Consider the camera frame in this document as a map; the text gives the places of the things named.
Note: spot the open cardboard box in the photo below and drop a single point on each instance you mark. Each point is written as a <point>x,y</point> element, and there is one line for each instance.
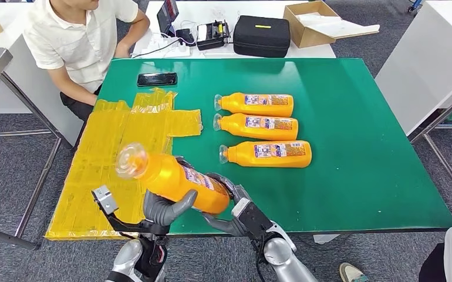
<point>307,39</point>

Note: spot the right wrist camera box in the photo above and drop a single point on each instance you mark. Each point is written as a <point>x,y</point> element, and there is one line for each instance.
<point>253,220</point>

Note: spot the person's left forearm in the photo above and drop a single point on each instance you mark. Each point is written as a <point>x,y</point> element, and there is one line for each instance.
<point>138,35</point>

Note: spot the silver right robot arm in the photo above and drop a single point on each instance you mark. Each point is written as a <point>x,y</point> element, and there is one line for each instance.
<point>284,260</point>

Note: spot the black tablet computer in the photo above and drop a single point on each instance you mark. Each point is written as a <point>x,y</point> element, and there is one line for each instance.
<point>167,15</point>

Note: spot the black power adapter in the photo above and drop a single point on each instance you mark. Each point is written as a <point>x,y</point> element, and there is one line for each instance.
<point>186,36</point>

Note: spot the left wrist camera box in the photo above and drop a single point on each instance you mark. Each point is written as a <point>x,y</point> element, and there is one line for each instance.
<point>104,198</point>

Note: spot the person's right forearm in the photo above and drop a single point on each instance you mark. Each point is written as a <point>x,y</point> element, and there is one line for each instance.
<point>74,87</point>

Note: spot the person's left hand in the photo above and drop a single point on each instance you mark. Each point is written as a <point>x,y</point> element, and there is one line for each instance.
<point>123,50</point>

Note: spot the black smartphone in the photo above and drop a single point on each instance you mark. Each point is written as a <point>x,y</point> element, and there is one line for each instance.
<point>157,79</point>

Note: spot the white paper sheet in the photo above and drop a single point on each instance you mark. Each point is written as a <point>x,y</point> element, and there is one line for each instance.
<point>344,30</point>

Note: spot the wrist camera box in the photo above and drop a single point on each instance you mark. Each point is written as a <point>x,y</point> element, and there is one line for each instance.
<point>253,220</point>
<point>104,198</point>

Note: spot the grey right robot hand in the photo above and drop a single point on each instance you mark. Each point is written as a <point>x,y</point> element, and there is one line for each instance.
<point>226,227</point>

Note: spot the orange detergent bottle clear cap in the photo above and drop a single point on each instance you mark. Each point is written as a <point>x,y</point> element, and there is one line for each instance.
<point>171,179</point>
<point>257,105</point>
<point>257,127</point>
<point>265,155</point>

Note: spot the blue wheeled frame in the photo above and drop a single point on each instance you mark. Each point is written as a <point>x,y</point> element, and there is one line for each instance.
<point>414,4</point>

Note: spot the black zip carrying case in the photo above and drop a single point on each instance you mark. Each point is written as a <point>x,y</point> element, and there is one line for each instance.
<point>261,39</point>

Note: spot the white table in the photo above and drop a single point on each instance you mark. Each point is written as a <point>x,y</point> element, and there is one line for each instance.
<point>249,8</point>
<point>20,93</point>
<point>424,54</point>

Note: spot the yellow plastic sheet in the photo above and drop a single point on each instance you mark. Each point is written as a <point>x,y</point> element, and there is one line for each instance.
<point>105,171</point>

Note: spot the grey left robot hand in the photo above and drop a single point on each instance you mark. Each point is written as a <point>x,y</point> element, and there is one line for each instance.
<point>163,212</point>

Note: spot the white power strip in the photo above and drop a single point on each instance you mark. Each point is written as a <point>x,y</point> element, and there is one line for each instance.
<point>178,51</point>

